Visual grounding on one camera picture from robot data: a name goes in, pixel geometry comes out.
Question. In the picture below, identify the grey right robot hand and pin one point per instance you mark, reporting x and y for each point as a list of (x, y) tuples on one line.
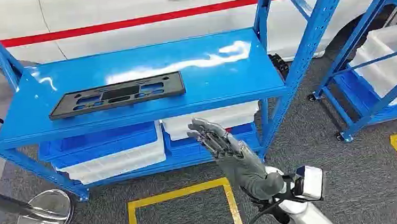
[(245, 171)]

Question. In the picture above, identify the black plastic frame panel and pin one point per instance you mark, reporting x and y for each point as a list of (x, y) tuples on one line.
[(119, 95)]

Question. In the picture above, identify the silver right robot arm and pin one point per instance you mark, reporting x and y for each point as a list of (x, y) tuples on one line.
[(306, 218)]

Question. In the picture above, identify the blue plastic bin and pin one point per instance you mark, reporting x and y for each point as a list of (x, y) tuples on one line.
[(98, 142), (190, 149)]

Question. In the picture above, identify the blue metal shelf rack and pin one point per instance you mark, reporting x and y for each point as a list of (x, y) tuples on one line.
[(167, 81)]

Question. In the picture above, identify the blue metal rack with casters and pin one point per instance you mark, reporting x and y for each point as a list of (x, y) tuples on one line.
[(361, 109)]

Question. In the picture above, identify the white divided plastic bin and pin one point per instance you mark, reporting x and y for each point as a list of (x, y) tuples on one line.
[(389, 60)]

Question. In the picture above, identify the white car with red stripe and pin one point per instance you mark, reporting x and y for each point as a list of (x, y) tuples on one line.
[(133, 10)]

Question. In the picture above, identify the chrome stanchion base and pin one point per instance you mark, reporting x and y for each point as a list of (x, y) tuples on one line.
[(45, 217)]

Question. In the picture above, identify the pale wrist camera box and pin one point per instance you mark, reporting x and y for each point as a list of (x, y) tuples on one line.
[(310, 183)]

